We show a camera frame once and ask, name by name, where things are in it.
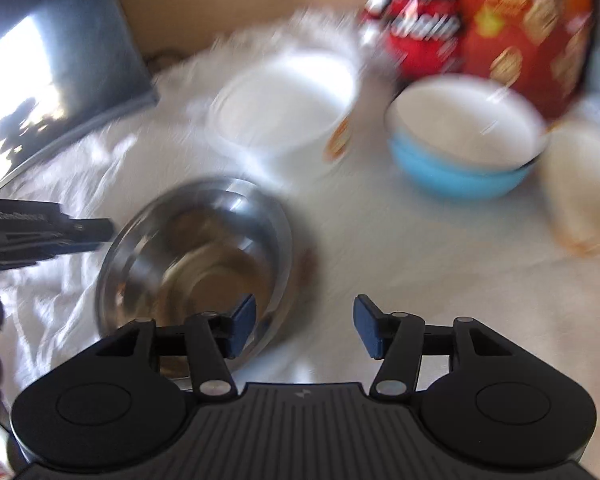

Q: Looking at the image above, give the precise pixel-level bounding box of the red snack box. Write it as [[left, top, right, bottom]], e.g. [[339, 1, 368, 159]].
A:
[[460, 0, 597, 122]]

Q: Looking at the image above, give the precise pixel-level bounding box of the white printed paper bowl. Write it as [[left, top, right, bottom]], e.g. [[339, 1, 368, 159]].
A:
[[209, 46, 359, 167]]

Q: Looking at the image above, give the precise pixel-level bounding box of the blue bowl white interior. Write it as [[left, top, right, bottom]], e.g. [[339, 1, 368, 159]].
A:
[[384, 74, 549, 173]]

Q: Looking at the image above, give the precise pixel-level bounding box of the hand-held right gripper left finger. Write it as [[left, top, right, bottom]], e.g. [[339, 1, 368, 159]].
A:
[[96, 294, 257, 403]]

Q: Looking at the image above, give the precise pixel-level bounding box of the black monitor screen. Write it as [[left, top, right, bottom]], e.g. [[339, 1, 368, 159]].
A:
[[0, 0, 162, 197]]

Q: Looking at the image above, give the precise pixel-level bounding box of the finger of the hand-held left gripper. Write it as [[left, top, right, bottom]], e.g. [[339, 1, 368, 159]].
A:
[[67, 217, 114, 255]]

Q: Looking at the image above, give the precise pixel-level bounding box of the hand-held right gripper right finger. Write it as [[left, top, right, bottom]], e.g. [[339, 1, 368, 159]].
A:
[[354, 295, 506, 403]]

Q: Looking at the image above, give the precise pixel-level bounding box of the white textured tablecloth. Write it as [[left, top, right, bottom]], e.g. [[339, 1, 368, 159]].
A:
[[0, 10, 600, 480]]

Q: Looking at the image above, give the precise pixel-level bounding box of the panda toy figure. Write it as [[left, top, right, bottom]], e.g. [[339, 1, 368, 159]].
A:
[[359, 0, 468, 81]]

